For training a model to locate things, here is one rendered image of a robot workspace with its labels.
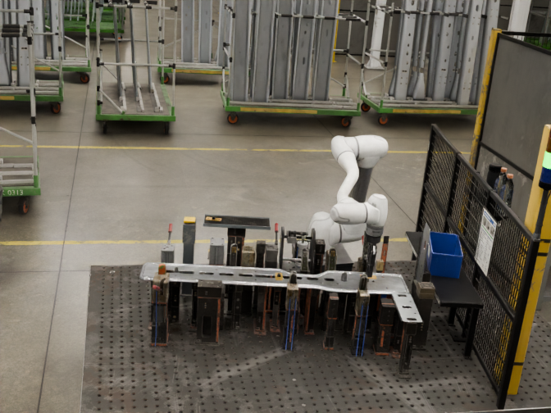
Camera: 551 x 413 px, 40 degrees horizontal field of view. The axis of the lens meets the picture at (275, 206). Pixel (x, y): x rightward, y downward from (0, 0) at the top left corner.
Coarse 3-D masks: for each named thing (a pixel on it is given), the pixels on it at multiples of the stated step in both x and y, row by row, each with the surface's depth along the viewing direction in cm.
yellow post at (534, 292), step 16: (544, 128) 325; (544, 144) 324; (528, 208) 338; (528, 224) 337; (544, 224) 332; (528, 240) 336; (544, 240) 335; (544, 256) 338; (512, 304) 350; (528, 304) 347; (528, 320) 350; (528, 336) 353; (512, 384) 362
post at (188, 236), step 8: (184, 224) 416; (192, 224) 417; (184, 232) 418; (192, 232) 418; (184, 240) 419; (192, 240) 419; (184, 248) 422; (192, 248) 422; (184, 256) 423; (192, 256) 424; (184, 272) 427; (192, 272) 427; (184, 288) 431; (184, 296) 431; (192, 296) 431
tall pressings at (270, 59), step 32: (256, 0) 1069; (288, 0) 1051; (320, 0) 1081; (256, 32) 1055; (288, 32) 1065; (320, 32) 1067; (256, 64) 1046; (288, 64) 1073; (320, 64) 1087; (256, 96) 1063; (320, 96) 1100
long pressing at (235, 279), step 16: (144, 272) 389; (208, 272) 395; (224, 272) 396; (240, 272) 397; (256, 272) 399; (272, 272) 400; (288, 272) 401; (336, 272) 406; (352, 272) 407; (320, 288) 388; (336, 288) 388; (352, 288) 389; (368, 288) 391; (384, 288) 392; (400, 288) 393
